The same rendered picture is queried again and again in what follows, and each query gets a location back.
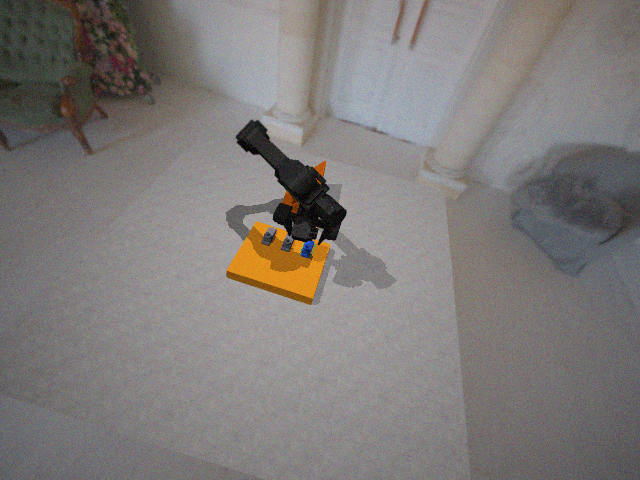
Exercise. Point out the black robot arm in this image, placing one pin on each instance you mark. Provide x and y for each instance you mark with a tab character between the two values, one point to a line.
300	181

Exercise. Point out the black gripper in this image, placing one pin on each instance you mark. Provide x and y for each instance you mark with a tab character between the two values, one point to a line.
285	217

